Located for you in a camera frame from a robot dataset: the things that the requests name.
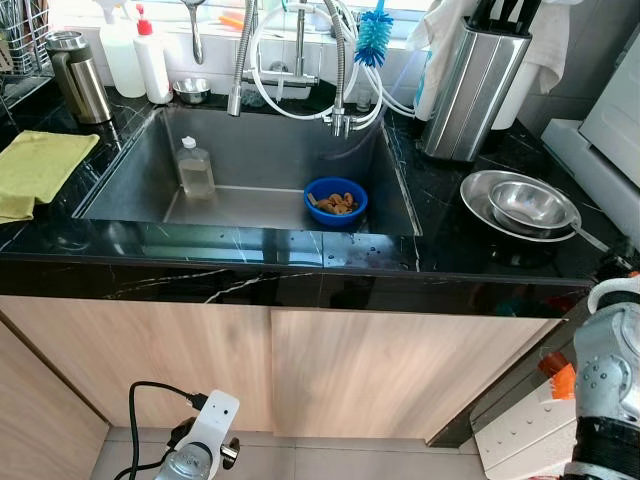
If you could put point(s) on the large steel plate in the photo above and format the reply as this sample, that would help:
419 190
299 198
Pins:
478 205

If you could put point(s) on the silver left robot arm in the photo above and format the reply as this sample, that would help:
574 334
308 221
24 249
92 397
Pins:
190 465

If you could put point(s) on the steel spoon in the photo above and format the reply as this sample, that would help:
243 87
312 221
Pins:
590 238

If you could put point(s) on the light wood cabinet door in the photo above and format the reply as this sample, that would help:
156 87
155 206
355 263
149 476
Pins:
140 360
400 370

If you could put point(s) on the steel mixing bowl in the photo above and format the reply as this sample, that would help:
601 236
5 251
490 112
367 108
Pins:
530 200

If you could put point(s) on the orange plastic piece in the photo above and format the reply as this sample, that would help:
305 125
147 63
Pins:
562 382

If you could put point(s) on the light wood side cabinet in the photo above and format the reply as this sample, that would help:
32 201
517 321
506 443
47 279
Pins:
40 420

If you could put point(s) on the white grey countertop appliance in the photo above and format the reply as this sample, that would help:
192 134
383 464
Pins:
610 110

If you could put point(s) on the white container blue label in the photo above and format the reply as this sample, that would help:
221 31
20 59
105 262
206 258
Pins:
510 112

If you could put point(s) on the white plastic box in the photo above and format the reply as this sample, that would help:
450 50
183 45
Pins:
520 440

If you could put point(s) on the stainless steel knife block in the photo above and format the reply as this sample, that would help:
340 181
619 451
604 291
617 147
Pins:
470 95

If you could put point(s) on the blue plastic bowl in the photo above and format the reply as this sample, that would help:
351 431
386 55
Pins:
315 212

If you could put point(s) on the clear soap bottle white cap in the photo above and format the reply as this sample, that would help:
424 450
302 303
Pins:
196 175

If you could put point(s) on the brown food pieces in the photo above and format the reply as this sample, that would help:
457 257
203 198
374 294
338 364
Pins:
338 204

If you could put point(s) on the stainless steel sink basin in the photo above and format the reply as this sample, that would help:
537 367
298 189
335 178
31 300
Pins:
270 150

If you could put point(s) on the white hanging towel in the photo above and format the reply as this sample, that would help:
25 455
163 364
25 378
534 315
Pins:
435 25

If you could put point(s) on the yellow dish cloth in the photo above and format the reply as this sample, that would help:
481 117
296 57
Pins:
40 165

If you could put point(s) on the blue bottle brush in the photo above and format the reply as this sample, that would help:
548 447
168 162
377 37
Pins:
374 40

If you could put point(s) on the small steel bowl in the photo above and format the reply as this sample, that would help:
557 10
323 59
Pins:
191 90

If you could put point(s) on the steel thermos jug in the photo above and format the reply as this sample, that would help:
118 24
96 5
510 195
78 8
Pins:
85 90

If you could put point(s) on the white squeeze bottle red cap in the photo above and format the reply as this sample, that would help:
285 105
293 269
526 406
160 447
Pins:
153 70

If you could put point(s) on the steel spring pull-down faucet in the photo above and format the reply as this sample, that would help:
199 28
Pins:
240 70

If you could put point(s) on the translucent white spray bottle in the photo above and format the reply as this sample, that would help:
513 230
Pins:
122 65

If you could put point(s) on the small steel filter tap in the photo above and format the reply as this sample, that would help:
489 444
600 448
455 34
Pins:
299 45

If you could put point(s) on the hanging steel ladle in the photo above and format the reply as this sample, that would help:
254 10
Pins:
196 40

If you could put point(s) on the small orange tool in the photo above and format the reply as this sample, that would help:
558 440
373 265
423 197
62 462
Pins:
232 19

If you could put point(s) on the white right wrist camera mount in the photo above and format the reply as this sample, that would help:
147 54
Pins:
615 292

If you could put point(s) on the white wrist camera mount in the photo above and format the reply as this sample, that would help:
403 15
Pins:
215 420
615 292

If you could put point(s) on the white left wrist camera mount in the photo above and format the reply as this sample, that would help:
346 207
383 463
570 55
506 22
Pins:
215 420

